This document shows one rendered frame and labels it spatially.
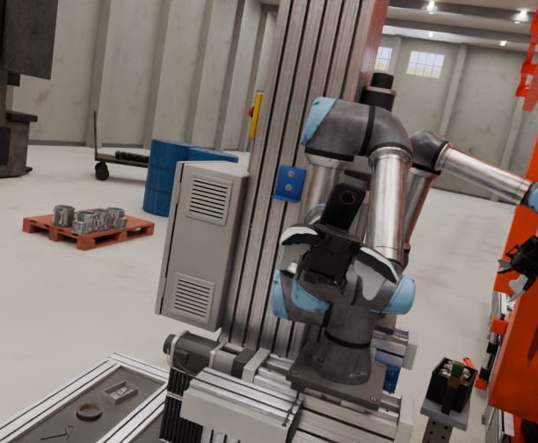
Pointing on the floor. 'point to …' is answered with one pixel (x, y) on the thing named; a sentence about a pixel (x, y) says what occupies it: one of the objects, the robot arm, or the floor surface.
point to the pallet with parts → (88, 226)
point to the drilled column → (437, 432)
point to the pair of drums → (157, 156)
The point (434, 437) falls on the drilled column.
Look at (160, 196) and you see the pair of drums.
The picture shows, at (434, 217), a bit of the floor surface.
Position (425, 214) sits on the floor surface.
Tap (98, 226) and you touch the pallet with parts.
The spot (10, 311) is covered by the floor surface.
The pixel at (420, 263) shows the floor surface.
